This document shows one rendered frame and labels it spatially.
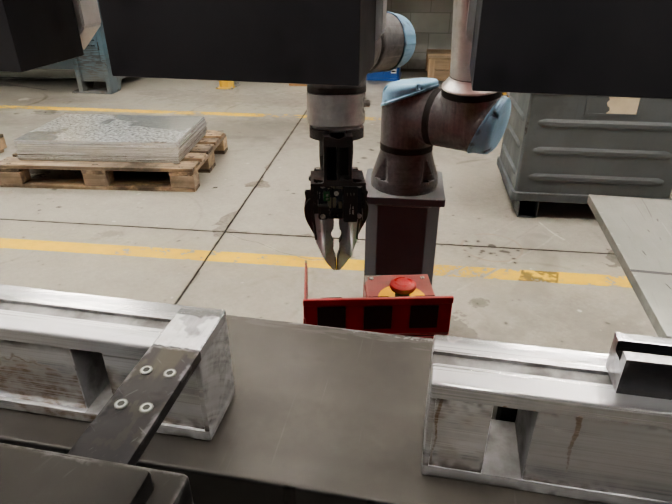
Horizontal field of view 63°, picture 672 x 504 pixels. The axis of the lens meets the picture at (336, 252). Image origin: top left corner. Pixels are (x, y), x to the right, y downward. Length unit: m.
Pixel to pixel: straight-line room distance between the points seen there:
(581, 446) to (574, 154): 2.61
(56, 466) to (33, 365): 0.25
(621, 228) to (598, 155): 2.44
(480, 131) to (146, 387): 0.86
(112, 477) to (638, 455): 0.34
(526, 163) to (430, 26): 4.11
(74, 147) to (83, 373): 3.15
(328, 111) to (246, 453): 0.41
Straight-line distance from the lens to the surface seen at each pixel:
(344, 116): 0.69
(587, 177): 3.06
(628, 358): 0.42
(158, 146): 3.42
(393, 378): 0.54
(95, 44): 6.10
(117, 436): 0.34
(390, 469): 0.47
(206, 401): 0.47
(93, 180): 3.56
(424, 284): 0.87
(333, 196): 0.71
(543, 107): 2.90
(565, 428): 0.43
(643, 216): 0.64
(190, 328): 0.40
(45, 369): 0.53
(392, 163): 1.19
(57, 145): 3.68
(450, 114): 1.11
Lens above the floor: 1.24
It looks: 29 degrees down
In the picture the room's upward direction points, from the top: straight up
